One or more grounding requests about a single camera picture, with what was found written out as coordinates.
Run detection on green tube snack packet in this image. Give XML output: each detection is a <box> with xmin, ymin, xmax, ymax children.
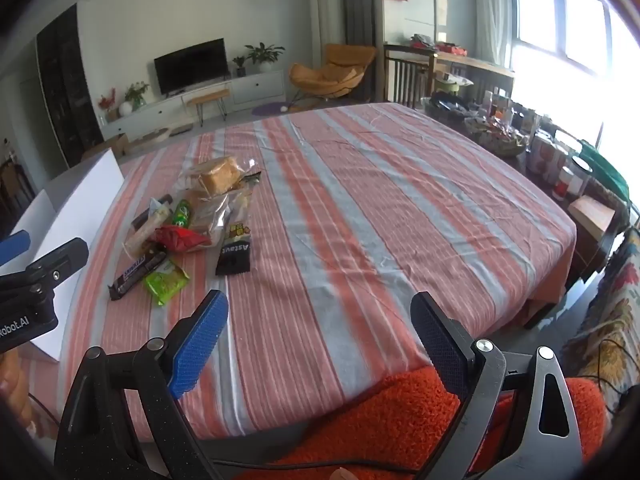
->
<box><xmin>172</xmin><ymin>199</ymin><xmax>194</xmax><ymax>228</ymax></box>

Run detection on white television cabinet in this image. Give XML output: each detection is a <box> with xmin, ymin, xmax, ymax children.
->
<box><xmin>102</xmin><ymin>71</ymin><xmax>287</xmax><ymax>136</ymax></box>

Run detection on green plant in glass vase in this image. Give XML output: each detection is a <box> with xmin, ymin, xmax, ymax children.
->
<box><xmin>125</xmin><ymin>81</ymin><xmax>150</xmax><ymax>111</ymax></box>

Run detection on orange lounge chair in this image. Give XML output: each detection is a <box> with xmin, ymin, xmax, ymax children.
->
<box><xmin>289</xmin><ymin>44</ymin><xmax>377</xmax><ymax>104</ymax></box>

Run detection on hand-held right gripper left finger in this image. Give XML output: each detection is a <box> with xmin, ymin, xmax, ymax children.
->
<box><xmin>54</xmin><ymin>289</ymin><xmax>230</xmax><ymax>480</ymax></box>

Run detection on striped orange grey tablecloth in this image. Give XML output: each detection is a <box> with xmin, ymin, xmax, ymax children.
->
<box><xmin>57</xmin><ymin>102</ymin><xmax>577</xmax><ymax>443</ymax></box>

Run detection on window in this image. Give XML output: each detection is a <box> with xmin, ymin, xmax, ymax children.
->
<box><xmin>510</xmin><ymin>0</ymin><xmax>615</xmax><ymax>67</ymax></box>

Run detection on grey curtain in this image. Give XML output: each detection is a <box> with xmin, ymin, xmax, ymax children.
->
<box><xmin>335</xmin><ymin>0</ymin><xmax>377</xmax><ymax>47</ymax></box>

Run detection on black snack packet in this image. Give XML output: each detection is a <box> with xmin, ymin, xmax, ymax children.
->
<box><xmin>215</xmin><ymin>223</ymin><xmax>253</xmax><ymax>276</ymax></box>

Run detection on wooden side table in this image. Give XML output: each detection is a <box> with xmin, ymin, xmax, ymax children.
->
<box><xmin>434</xmin><ymin>51</ymin><xmax>516</xmax><ymax>102</ymax></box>

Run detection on black television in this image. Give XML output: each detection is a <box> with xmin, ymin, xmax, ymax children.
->
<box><xmin>153</xmin><ymin>38</ymin><xmax>231</xmax><ymax>97</ymax></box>

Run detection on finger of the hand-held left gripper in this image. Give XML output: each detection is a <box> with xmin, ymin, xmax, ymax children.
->
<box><xmin>0</xmin><ymin>230</ymin><xmax>32</xmax><ymax>267</ymax></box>
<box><xmin>25</xmin><ymin>238</ymin><xmax>90</xmax><ymax>294</ymax></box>

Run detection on dark wooden railing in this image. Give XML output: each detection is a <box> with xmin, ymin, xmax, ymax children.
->
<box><xmin>384</xmin><ymin>44</ymin><xmax>437</xmax><ymax>108</ymax></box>

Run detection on light green snack packet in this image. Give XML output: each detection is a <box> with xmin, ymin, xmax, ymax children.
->
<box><xmin>144</xmin><ymin>260</ymin><xmax>191</xmax><ymax>307</ymax></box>

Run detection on wooden box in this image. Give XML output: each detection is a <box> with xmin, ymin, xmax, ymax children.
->
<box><xmin>567</xmin><ymin>195</ymin><xmax>617</xmax><ymax>242</ymax></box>

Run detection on black cable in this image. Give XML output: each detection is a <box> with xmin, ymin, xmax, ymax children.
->
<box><xmin>572</xmin><ymin>337</ymin><xmax>640</xmax><ymax>416</ymax></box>

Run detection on long red snack packet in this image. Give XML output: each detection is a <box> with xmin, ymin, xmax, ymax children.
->
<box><xmin>154</xmin><ymin>225</ymin><xmax>213</xmax><ymax>254</ymax></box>

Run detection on brown cardboard box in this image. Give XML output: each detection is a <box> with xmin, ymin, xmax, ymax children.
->
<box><xmin>82</xmin><ymin>134</ymin><xmax>129</xmax><ymax>161</ymax></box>

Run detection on cluster of small bottles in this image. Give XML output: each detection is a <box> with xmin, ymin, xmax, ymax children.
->
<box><xmin>482</xmin><ymin>87</ymin><xmax>540</xmax><ymax>134</ymax></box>

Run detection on red flowers in vase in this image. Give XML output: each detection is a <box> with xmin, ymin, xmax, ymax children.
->
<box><xmin>98</xmin><ymin>89</ymin><xmax>119</xmax><ymax>121</ymax></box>

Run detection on woven basket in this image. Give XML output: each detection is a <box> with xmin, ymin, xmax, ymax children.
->
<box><xmin>464</xmin><ymin>116</ymin><xmax>529</xmax><ymax>157</ymax></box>

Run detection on green cloth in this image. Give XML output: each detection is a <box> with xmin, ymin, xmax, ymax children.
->
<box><xmin>579</xmin><ymin>140</ymin><xmax>632</xmax><ymax>202</ymax></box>

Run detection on beige pet bed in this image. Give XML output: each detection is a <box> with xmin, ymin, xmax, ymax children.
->
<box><xmin>125</xmin><ymin>122</ymin><xmax>194</xmax><ymax>149</ymax></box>

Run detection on orange fuzzy cloth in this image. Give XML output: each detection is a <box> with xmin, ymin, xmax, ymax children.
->
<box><xmin>239</xmin><ymin>367</ymin><xmax>608</xmax><ymax>480</ymax></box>

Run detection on large potted green plant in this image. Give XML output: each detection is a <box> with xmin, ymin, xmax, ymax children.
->
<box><xmin>245</xmin><ymin>42</ymin><xmax>286</xmax><ymax>72</ymax></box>

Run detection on floral printed blanket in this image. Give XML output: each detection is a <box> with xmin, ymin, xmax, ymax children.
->
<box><xmin>559</xmin><ymin>230</ymin><xmax>640</xmax><ymax>413</ymax></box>

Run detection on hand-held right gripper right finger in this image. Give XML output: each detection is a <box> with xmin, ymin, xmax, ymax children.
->
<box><xmin>410</xmin><ymin>291</ymin><xmax>587</xmax><ymax>480</ymax></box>

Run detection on pale yellow snack packet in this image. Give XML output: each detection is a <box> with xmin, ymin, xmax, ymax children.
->
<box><xmin>123</xmin><ymin>207</ymin><xmax>171</xmax><ymax>257</ymax></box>

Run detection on white curtain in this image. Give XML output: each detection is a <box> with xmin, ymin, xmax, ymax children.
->
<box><xmin>472</xmin><ymin>0</ymin><xmax>517</xmax><ymax>68</ymax></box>

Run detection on clear bag of bread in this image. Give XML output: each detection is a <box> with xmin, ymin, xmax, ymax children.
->
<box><xmin>177</xmin><ymin>155</ymin><xmax>262</xmax><ymax>197</ymax></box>

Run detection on cluster of red white cans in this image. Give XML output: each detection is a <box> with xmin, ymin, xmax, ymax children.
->
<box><xmin>529</xmin><ymin>130</ymin><xmax>594</xmax><ymax>202</ymax></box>

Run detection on person's left hand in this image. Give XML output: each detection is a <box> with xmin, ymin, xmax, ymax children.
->
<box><xmin>0</xmin><ymin>350</ymin><xmax>24</xmax><ymax>418</ymax></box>

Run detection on white cardboard box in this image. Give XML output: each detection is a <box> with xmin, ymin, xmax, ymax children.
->
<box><xmin>0</xmin><ymin>150</ymin><xmax>125</xmax><ymax>362</ymax></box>

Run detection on covered standing air conditioner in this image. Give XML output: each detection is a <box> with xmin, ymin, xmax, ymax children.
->
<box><xmin>307</xmin><ymin>0</ymin><xmax>347</xmax><ymax>61</ymax></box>

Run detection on wooden bench with metal legs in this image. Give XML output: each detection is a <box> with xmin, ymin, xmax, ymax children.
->
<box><xmin>186</xmin><ymin>89</ymin><xmax>232</xmax><ymax>127</ymax></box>

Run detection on dark glass display cabinet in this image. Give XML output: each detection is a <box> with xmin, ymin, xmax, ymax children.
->
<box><xmin>36</xmin><ymin>4</ymin><xmax>103</xmax><ymax>168</ymax></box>

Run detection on dark chocolate bar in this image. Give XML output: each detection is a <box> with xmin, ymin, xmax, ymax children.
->
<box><xmin>108</xmin><ymin>250</ymin><xmax>168</xmax><ymax>302</ymax></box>

